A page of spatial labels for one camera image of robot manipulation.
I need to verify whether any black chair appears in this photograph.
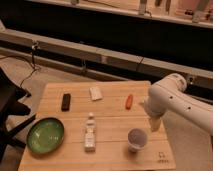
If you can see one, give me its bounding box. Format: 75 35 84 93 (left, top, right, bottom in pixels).
0 67 35 162

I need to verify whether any white rectangular block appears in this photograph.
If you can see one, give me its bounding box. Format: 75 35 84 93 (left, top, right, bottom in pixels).
89 87 103 101

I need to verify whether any black rectangular block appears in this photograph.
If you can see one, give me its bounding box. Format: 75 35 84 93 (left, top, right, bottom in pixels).
61 94 71 111

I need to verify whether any black cable on floor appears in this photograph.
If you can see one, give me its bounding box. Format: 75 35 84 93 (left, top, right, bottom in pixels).
0 41 41 88

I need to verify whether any green bowl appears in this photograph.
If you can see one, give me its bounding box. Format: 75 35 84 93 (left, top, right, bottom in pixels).
26 117 64 155

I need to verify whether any clear plastic bottle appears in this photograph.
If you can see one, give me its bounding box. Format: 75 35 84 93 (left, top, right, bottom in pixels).
84 113 96 152

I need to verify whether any orange carrot toy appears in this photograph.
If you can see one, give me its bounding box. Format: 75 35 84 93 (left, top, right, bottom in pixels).
125 94 133 110

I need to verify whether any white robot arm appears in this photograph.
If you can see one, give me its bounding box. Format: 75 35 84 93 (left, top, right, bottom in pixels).
144 73 213 150

